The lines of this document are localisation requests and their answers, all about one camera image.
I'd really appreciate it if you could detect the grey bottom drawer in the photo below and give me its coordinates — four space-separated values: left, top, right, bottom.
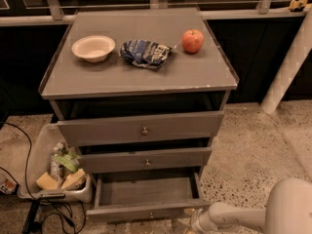
87 168 209 222

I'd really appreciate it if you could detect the grey drawer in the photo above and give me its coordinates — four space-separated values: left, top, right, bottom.
87 168 209 222
57 111 224 146
79 147 212 174

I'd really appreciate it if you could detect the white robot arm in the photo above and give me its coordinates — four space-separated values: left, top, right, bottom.
187 178 312 234

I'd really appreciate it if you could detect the grey top drawer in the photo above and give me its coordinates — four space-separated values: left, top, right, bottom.
57 111 224 146

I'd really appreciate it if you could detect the grey middle drawer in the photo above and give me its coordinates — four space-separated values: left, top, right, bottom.
79 147 212 174

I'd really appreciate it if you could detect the grey drawer cabinet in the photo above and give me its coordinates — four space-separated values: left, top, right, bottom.
38 7 240 180

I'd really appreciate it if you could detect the yellow sponge right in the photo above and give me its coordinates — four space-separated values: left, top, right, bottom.
61 169 86 190

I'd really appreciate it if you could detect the yellow sponge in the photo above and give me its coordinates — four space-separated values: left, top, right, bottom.
61 169 86 190
36 173 60 190

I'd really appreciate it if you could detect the green snack packet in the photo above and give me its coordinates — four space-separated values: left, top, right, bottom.
55 151 80 173

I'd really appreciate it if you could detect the clear plastic bin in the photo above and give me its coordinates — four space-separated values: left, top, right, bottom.
18 124 93 203

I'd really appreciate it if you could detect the clear plastic bottle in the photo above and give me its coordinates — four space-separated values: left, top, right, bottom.
50 142 65 176

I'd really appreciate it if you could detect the yellow sponge left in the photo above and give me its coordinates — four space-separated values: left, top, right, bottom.
36 173 60 190

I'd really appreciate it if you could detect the blue crumpled chip bag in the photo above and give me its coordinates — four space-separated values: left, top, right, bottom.
119 40 173 69

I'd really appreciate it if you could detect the red apple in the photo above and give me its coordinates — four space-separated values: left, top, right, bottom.
181 29 205 54

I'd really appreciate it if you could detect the small red white box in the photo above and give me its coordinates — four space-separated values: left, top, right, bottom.
0 175 17 195

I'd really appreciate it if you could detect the white paper bowl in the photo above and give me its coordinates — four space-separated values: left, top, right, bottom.
71 35 116 63

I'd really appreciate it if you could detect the yellow object on ledge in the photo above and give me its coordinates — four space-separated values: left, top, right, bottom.
289 0 312 12

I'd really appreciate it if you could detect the white diagonal post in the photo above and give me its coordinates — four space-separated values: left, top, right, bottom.
260 9 312 114

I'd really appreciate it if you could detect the black cable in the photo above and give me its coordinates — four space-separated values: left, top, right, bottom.
0 121 87 234

